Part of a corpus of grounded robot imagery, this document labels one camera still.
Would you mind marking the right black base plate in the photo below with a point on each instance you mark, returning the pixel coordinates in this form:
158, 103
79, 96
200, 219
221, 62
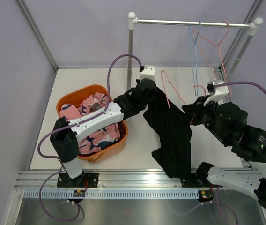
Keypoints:
198, 182

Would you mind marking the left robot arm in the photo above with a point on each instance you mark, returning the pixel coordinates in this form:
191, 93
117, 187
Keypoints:
67, 134

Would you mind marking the orange plastic basket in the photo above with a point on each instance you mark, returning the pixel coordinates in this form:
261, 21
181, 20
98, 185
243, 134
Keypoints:
100, 144

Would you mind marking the aluminium mounting rail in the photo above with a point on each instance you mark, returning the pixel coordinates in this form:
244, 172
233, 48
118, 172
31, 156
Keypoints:
110, 179

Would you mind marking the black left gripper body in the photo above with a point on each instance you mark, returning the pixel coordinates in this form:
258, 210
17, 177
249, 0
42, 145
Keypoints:
143, 105

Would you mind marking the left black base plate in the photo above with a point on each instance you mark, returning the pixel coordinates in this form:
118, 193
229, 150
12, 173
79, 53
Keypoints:
86, 179

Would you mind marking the black shorts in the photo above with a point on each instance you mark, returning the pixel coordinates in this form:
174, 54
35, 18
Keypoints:
173, 128

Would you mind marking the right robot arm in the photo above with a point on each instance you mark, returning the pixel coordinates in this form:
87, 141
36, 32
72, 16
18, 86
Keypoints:
228, 124

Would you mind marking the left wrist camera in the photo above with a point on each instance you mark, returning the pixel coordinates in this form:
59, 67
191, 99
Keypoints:
147, 72

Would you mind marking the metal clothes rack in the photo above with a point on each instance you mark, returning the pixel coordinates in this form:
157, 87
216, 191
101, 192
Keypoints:
252, 28

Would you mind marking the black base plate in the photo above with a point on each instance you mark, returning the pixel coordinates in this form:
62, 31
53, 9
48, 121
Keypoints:
86, 179
198, 182

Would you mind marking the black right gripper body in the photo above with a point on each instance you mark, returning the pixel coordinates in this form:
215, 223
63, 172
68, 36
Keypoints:
203, 115

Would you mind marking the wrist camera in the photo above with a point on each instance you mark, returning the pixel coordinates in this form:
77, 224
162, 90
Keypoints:
216, 91
147, 72

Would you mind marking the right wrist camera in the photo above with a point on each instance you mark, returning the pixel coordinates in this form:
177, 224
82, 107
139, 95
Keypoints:
216, 91

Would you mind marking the pink hanger of black shorts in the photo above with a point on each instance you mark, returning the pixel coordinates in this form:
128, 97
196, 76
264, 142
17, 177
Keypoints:
178, 89

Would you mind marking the pink patterned shorts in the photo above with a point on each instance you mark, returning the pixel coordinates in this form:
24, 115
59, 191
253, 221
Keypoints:
96, 120

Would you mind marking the white slotted cable duct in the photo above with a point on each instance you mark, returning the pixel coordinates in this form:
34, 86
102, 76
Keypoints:
113, 194

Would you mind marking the blue hanger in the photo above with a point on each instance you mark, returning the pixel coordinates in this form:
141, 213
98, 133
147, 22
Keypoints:
193, 57

